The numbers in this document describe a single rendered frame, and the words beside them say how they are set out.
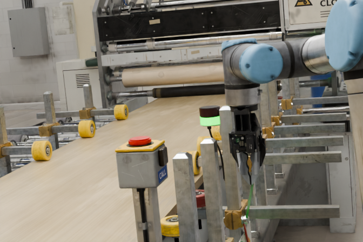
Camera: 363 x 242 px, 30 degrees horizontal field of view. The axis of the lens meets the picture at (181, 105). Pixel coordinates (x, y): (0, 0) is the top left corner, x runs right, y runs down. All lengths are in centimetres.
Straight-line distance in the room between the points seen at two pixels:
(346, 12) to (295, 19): 310
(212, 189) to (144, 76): 275
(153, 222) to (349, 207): 321
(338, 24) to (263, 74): 53
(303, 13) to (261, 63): 258
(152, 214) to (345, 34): 45
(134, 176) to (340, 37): 41
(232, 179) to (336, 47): 94
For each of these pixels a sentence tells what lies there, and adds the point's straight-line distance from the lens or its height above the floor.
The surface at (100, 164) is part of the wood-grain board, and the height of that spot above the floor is 90.
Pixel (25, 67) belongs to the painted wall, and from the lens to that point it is 1218.
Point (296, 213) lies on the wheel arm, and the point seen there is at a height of 85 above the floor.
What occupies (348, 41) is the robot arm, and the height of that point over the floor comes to 138.
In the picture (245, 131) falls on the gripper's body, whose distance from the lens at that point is 170.
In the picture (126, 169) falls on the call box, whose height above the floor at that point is 119.
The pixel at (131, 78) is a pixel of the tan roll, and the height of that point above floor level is 105.
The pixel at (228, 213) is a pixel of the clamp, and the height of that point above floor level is 87.
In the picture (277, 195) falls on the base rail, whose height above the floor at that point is 70.
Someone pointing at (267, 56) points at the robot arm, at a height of 132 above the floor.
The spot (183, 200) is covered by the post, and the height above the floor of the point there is 105.
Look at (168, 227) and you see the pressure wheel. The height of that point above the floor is 90.
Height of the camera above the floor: 144
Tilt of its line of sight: 8 degrees down
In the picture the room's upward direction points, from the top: 5 degrees counter-clockwise
